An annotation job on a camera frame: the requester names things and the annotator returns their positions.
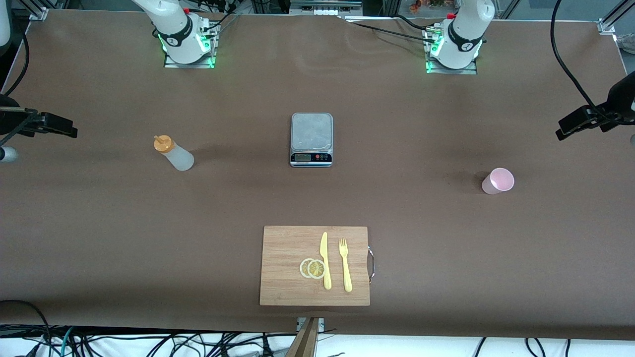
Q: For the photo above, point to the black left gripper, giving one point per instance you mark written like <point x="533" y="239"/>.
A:
<point x="616" y="110"/>

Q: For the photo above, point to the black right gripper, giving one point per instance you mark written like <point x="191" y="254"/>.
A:
<point x="11" y="121"/>

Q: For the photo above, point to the pink paper cup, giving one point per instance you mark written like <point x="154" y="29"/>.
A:
<point x="498" y="181"/>

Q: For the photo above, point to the translucent sauce bottle orange cap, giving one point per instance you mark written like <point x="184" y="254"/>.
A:
<point x="178" y="158"/>

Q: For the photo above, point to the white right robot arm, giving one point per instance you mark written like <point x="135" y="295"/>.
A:
<point x="173" y="29"/>

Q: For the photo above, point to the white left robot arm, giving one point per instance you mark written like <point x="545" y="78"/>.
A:
<point x="466" y="29"/>

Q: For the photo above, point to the white shoe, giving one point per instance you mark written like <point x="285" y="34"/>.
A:
<point x="627" y="43"/>

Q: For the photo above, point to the small orange red object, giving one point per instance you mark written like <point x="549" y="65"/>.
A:
<point x="415" y="6"/>

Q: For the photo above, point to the silver digital kitchen scale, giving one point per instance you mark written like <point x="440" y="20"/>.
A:
<point x="311" y="134"/>

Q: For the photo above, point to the wooden cutting board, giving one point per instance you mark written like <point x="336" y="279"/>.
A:
<point x="283" y="248"/>

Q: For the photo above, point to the yellow plastic fork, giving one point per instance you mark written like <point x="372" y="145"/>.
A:
<point x="347" y="272"/>

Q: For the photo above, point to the white power strip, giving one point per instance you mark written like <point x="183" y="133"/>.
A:
<point x="325" y="11"/>

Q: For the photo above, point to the lemon slice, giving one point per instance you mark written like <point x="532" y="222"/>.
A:
<point x="302" y="268"/>
<point x="316" y="269"/>

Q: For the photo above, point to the yellow plastic knife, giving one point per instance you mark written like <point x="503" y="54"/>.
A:
<point x="326" y="267"/>

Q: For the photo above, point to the aluminium frame corner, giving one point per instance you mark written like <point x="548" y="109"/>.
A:
<point x="606" y="26"/>
<point x="38" y="14"/>

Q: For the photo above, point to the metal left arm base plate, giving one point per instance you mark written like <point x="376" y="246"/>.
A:
<point x="466" y="71"/>

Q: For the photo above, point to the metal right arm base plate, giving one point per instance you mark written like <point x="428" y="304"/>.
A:
<point x="188" y="65"/>

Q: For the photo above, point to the wooden post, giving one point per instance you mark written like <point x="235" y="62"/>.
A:
<point x="305" y="342"/>

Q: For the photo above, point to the metal table bracket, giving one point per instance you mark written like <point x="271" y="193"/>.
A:
<point x="320" y="323"/>

